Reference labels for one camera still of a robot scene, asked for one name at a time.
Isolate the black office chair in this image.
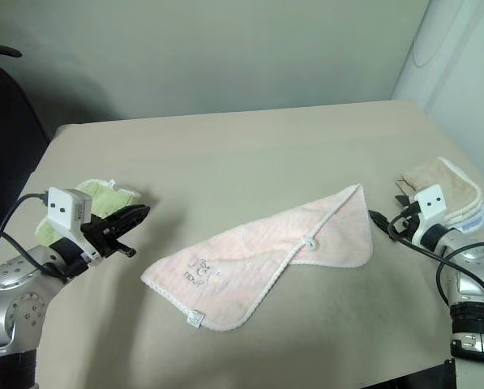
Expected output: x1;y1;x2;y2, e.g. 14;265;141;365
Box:
0;45;52;237

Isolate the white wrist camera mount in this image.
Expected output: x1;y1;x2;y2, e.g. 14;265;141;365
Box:
45;186;104;267
413;183;448;223

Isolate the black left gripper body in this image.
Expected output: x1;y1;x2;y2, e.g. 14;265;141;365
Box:
80;216;118;259

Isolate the folded green towel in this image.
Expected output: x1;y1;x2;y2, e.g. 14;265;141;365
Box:
35;177;143;248

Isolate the folded beige towel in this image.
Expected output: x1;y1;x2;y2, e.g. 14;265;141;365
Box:
394;156;484;226

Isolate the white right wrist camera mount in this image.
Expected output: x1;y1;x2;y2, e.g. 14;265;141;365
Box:
413;183;448;223

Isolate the pink towel with white trim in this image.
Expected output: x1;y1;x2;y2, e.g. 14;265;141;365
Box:
139;182;374;332

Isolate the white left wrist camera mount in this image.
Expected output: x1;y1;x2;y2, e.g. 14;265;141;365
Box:
45;186;104;267

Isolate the white wall cable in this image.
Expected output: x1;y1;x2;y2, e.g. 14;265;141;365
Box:
412;0;446;69

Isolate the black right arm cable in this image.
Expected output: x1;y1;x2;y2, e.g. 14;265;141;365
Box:
386;210;484;313

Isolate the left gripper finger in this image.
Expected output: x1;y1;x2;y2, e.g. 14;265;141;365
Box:
102;203;152;237
105;237;138;258

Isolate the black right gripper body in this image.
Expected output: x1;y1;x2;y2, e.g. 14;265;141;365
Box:
391;201;424;241

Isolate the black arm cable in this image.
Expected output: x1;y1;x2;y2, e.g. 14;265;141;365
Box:
0;192;89;291
386;210;484;313

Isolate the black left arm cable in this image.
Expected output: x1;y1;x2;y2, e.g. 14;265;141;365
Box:
0;192;89;291

